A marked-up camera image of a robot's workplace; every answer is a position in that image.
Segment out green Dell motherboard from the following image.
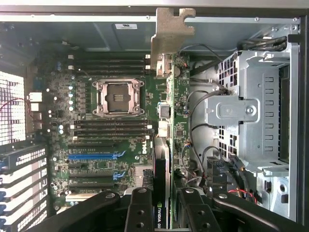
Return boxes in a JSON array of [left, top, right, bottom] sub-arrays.
[[47, 52, 191, 211]]

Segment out blue expansion slot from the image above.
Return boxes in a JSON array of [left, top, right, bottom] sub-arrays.
[[68, 154, 116, 160]]

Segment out metal CPU socket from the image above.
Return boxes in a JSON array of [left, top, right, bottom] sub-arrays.
[[91, 78, 146, 118]]

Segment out grey metal disk bay cage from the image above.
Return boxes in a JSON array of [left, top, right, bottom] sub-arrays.
[[205, 50, 294, 177]]

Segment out black open PC case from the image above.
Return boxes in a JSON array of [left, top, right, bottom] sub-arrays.
[[0, 0, 309, 232]]

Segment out coloured power wire bundle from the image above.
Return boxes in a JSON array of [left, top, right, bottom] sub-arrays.
[[206, 154, 258, 206]]

